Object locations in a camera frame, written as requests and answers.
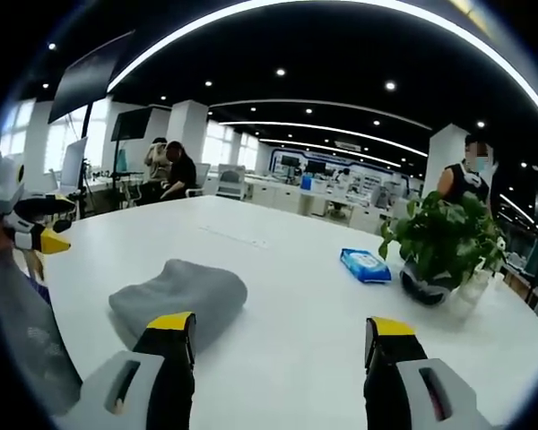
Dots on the green potted plant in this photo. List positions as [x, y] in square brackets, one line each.
[444, 237]

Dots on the white office desks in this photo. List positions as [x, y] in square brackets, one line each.
[296, 195]

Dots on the small black screen on stand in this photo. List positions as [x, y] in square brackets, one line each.
[132, 123]

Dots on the white office chair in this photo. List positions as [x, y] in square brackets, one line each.
[201, 177]
[231, 181]

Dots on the large black screen on stand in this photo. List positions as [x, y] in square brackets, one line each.
[85, 76]

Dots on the white monitor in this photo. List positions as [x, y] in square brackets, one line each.
[74, 161]

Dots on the dark round object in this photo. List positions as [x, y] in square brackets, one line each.
[421, 286]

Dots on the grey towel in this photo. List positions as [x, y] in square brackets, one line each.
[179, 291]

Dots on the curved ceiling light strip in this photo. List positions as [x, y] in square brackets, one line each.
[296, 6]

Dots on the blue wet wipes packet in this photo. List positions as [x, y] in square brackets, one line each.
[365, 265]

